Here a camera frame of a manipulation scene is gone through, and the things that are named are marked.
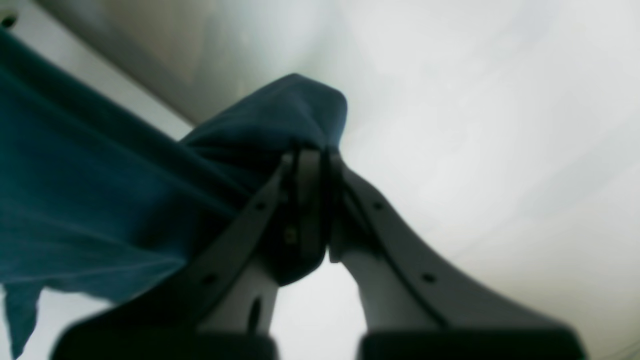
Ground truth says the dark navy T-shirt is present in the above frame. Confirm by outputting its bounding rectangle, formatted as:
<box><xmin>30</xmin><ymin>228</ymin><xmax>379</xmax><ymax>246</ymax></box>
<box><xmin>0</xmin><ymin>30</ymin><xmax>348</xmax><ymax>360</ymax></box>

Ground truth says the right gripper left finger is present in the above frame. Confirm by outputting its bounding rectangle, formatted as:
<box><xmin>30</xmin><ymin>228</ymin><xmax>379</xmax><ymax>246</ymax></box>
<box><xmin>51</xmin><ymin>149</ymin><xmax>325</xmax><ymax>360</ymax></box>

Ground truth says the left table cable grommet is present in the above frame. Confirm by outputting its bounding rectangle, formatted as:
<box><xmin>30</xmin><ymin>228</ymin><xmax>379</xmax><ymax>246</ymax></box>
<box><xmin>0</xmin><ymin>9</ymin><xmax>19</xmax><ymax>29</ymax></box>

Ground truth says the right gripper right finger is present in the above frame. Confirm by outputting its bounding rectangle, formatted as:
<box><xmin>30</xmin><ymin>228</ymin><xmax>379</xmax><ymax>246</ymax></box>
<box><xmin>327</xmin><ymin>152</ymin><xmax>586</xmax><ymax>360</ymax></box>

